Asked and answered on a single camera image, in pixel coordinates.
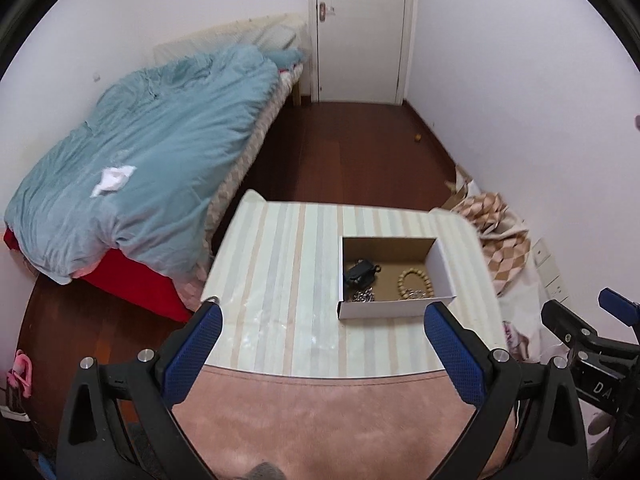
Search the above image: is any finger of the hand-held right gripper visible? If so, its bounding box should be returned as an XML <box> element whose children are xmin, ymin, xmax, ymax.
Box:
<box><xmin>598</xmin><ymin>287</ymin><xmax>640</xmax><ymax>328</ymax></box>
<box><xmin>541</xmin><ymin>299</ymin><xmax>601</xmax><ymax>348</ymax></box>

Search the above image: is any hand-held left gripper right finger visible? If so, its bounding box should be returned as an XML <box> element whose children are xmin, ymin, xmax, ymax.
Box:
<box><xmin>424</xmin><ymin>302</ymin><xmax>590</xmax><ymax>480</ymax></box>

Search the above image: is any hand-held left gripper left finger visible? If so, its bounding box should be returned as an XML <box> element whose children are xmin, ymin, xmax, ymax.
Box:
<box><xmin>56</xmin><ymin>304</ymin><xmax>223</xmax><ymax>480</ymax></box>

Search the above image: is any white cardboard box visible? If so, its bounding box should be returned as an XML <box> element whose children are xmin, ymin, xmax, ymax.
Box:
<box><xmin>337</xmin><ymin>235</ymin><xmax>458</xmax><ymax>322</ymax></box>

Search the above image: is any wooden bead bracelet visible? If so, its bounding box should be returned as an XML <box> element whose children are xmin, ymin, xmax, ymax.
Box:
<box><xmin>397</xmin><ymin>269</ymin><xmax>428</xmax><ymax>302</ymax></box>

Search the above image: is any black fitness band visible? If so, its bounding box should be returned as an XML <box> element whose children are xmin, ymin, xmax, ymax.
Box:
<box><xmin>344</xmin><ymin>258</ymin><xmax>381</xmax><ymax>288</ymax></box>

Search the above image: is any red printed plastic bag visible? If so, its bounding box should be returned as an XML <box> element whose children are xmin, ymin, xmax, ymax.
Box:
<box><xmin>502</xmin><ymin>321</ymin><xmax>533</xmax><ymax>361</ymax></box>

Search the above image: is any brown checkered cloth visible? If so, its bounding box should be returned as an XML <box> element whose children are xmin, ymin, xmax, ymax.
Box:
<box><xmin>440</xmin><ymin>164</ymin><xmax>531</xmax><ymax>296</ymax></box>

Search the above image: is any red bed sheet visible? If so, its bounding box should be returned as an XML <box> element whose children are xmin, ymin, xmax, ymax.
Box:
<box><xmin>2</xmin><ymin>227</ymin><xmax>193</xmax><ymax>323</ymax></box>

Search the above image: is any striped and pink tablecloth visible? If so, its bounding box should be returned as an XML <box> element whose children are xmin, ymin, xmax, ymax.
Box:
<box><xmin>172</xmin><ymin>189</ymin><xmax>518</xmax><ymax>480</ymax></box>

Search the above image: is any grey fuzzy cloth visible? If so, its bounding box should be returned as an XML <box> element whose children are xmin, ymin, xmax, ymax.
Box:
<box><xmin>240</xmin><ymin>462</ymin><xmax>288</xmax><ymax>480</ymax></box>

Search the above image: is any pink plastic object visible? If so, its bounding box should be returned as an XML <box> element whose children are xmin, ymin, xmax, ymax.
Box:
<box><xmin>10</xmin><ymin>350</ymin><xmax>33</xmax><ymax>396</ymax></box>

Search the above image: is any checkered mattress cover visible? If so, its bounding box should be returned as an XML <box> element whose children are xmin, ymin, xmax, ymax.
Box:
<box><xmin>177</xmin><ymin>65</ymin><xmax>306</xmax><ymax>311</ymax></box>

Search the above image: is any white crumpled paper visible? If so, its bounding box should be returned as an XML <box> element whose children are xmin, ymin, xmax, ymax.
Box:
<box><xmin>91</xmin><ymin>162</ymin><xmax>137</xmax><ymax>197</ymax></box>

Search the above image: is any light blue duvet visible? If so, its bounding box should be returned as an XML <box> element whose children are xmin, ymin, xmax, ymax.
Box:
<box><xmin>4</xmin><ymin>44</ymin><xmax>281</xmax><ymax>286</ymax></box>

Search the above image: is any cream pillow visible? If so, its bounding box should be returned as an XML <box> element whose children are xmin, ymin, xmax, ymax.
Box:
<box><xmin>152</xmin><ymin>12</ymin><xmax>308</xmax><ymax>63</ymax></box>

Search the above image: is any white door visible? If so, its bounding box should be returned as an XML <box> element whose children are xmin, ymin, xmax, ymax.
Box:
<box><xmin>307</xmin><ymin>0</ymin><xmax>418</xmax><ymax>106</ymax></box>

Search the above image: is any white wall socket panel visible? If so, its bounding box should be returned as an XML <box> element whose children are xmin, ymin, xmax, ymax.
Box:
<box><xmin>532</xmin><ymin>240</ymin><xmax>568</xmax><ymax>301</ymax></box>

